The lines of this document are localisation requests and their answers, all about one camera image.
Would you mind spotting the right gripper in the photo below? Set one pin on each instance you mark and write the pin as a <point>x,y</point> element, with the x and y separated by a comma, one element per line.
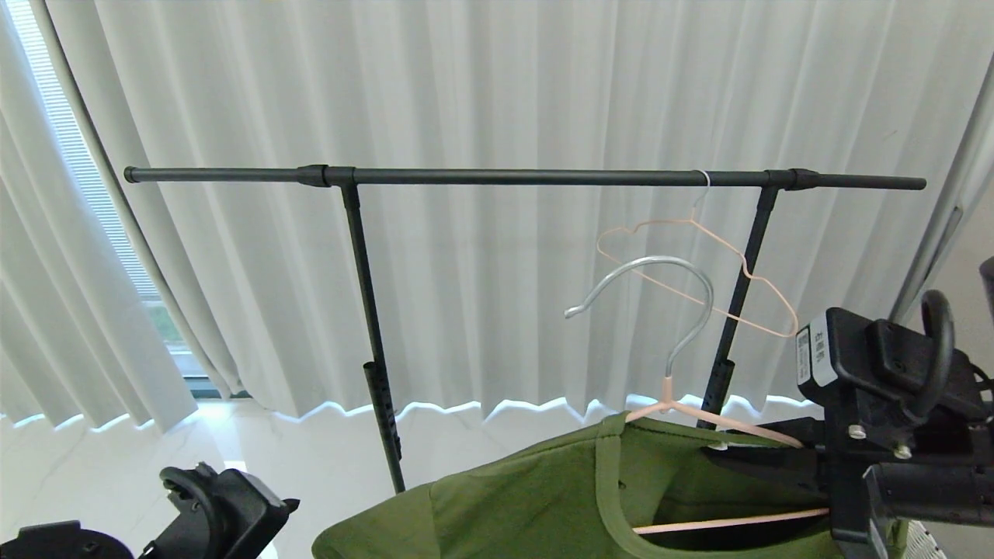
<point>932,493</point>

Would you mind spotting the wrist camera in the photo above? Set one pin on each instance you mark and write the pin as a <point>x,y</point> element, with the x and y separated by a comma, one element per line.
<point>854,349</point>
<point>233,520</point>

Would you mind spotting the green t-shirt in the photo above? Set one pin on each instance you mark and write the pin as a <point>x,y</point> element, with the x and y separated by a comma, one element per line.
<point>505,512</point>

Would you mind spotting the black clothes rack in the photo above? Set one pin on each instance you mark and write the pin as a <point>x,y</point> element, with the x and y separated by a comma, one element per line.
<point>543,177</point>

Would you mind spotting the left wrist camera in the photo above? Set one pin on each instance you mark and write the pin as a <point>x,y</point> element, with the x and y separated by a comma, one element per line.
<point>233,520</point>

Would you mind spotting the window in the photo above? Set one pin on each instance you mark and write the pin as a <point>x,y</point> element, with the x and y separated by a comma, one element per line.
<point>85,171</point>

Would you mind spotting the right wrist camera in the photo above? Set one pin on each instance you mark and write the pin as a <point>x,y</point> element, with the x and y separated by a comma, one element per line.
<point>854,349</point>

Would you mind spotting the white laundry basket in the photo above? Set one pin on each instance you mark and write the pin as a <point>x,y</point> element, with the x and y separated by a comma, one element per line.
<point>924,543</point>

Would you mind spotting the pink clothes hanger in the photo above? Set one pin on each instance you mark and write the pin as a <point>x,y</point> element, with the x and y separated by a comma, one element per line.
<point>669,388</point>
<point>776,300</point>

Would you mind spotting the white curtain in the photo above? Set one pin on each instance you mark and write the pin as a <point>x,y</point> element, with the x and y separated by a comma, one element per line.
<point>505,93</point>
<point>46,310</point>

